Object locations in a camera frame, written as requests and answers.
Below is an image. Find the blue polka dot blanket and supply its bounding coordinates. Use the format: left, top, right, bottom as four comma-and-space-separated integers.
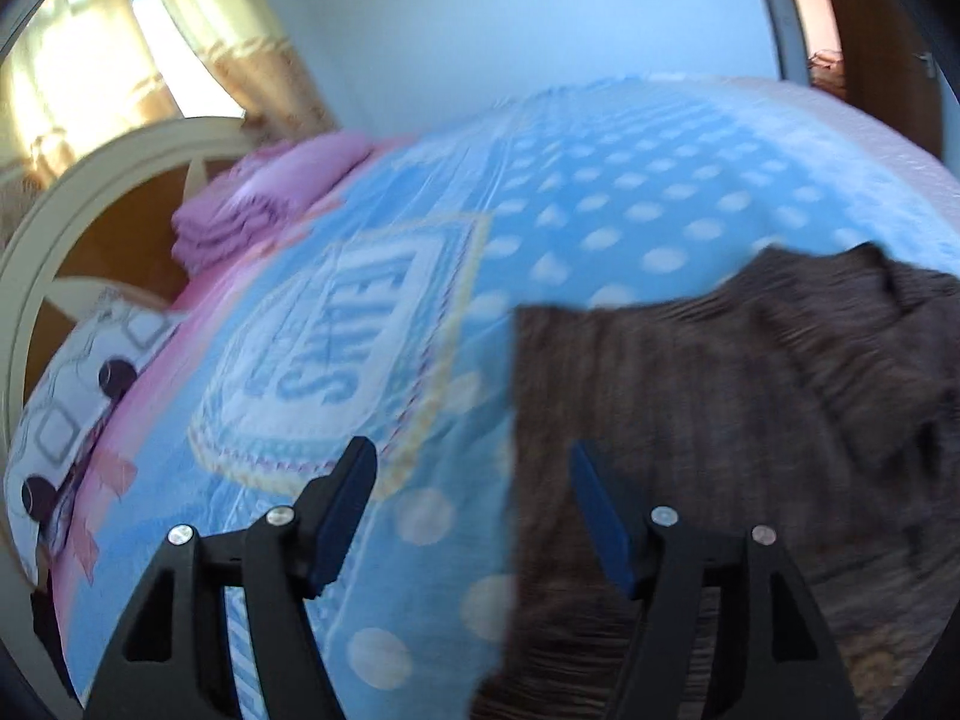
56, 75, 960, 720

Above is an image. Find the yellow curtain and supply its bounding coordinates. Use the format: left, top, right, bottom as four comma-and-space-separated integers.
0, 0, 340, 192

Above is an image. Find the brown knitted sweater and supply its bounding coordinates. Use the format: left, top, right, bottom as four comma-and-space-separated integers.
469, 241, 960, 720

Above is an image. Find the pink folded quilt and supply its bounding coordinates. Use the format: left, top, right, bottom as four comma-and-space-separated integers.
171, 129, 376, 275

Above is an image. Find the white patterned pillow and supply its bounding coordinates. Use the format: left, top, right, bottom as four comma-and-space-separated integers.
4, 298, 177, 587

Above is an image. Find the door frame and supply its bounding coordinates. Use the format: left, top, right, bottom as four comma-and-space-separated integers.
748, 0, 815, 85

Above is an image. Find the brown wooden door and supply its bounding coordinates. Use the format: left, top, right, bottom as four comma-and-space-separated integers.
810, 0, 947, 160

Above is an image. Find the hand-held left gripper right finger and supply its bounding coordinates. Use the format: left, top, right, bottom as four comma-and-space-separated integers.
568, 441, 863, 720

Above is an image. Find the cream wooden headboard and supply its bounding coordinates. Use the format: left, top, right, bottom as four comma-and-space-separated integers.
0, 116, 250, 466

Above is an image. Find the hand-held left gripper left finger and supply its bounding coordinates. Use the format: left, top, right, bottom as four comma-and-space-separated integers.
84, 435, 378, 720

